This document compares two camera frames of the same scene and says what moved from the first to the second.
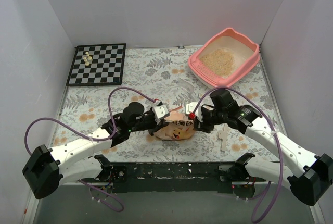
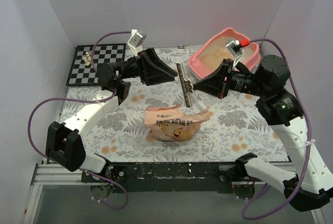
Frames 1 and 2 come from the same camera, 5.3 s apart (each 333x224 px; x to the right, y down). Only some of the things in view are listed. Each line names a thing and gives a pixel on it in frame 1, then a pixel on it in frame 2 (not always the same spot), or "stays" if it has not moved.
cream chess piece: (89, 58) stays
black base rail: (166, 177) stays
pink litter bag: (179, 127) stays
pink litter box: (225, 60) stays
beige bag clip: (222, 135) to (186, 85)
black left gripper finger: (163, 123) to (153, 70)
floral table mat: (151, 73) stays
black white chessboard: (105, 68) stays
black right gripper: (199, 124) to (224, 78)
